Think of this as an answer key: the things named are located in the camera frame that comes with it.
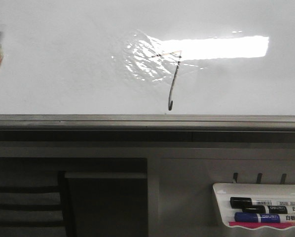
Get white whiteboard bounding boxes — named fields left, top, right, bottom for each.
left=0, top=0, right=295, bottom=115

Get dark cabinet panel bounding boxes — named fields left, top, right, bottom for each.
left=66, top=173, right=148, bottom=237

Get black hook left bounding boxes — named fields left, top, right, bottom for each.
left=232, top=172, right=238, bottom=184

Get black hook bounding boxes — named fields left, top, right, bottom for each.
left=280, top=173, right=287, bottom=184
left=256, top=173, right=262, bottom=184
left=232, top=172, right=238, bottom=184

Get black capped marker top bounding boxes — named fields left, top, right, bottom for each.
left=230, top=197, right=295, bottom=208

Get black capped marker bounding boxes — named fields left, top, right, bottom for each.
left=242, top=205, right=295, bottom=214
left=230, top=197, right=295, bottom=208

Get black hook middle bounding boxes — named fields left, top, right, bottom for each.
left=256, top=173, right=262, bottom=184

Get white marker tray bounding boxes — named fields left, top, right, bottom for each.
left=213, top=183, right=295, bottom=237

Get blue capped marker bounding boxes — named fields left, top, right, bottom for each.
left=234, top=212, right=295, bottom=223

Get black hook right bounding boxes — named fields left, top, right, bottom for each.
left=280, top=173, right=287, bottom=184

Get black capped marker middle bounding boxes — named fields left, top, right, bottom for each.
left=242, top=205, right=295, bottom=214

